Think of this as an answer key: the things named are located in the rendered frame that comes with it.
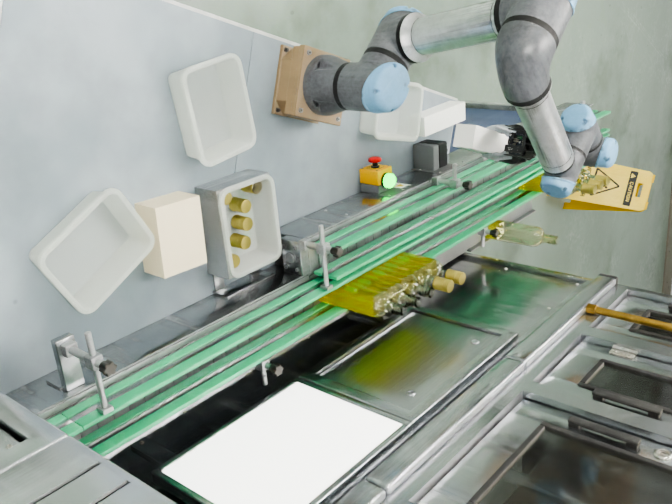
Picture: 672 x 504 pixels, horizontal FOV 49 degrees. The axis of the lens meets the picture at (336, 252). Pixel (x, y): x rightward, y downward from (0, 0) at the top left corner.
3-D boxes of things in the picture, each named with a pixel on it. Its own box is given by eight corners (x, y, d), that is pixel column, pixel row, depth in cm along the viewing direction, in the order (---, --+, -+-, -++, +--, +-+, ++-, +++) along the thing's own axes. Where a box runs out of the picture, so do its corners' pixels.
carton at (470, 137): (456, 123, 196) (476, 125, 193) (498, 135, 215) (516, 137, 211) (452, 146, 197) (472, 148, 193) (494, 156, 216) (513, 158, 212)
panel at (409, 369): (152, 483, 148) (270, 557, 127) (150, 471, 147) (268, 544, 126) (410, 311, 210) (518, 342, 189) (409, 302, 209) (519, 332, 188)
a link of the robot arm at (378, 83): (329, 91, 174) (373, 93, 165) (353, 46, 178) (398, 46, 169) (354, 121, 183) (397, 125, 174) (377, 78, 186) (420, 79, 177)
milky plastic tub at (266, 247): (208, 274, 179) (232, 282, 174) (194, 186, 171) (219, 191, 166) (259, 251, 191) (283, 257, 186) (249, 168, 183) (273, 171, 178)
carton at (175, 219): (144, 272, 165) (164, 278, 161) (134, 203, 160) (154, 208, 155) (186, 256, 174) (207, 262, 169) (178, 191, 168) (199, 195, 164)
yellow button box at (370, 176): (359, 191, 219) (378, 194, 215) (357, 167, 216) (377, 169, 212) (373, 185, 224) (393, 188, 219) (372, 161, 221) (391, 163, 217)
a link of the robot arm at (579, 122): (580, 141, 167) (592, 167, 175) (597, 101, 170) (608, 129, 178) (548, 137, 172) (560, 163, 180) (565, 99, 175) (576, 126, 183)
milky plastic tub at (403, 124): (356, 75, 211) (380, 76, 205) (401, 83, 228) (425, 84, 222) (350, 137, 214) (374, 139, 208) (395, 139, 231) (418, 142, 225)
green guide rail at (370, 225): (311, 247, 187) (334, 253, 182) (310, 244, 186) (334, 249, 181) (592, 111, 307) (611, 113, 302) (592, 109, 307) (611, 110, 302)
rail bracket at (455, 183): (429, 186, 225) (467, 191, 216) (428, 162, 222) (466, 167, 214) (436, 182, 227) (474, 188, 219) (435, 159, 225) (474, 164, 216)
